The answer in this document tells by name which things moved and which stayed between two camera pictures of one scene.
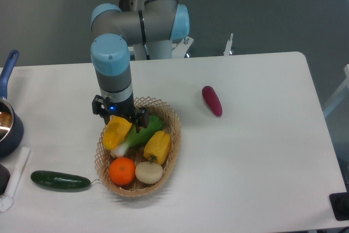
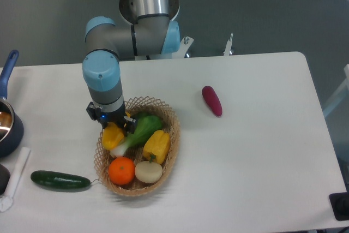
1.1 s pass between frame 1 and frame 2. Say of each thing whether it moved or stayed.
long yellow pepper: stayed
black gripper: moved
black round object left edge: stayed
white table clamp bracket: stayed
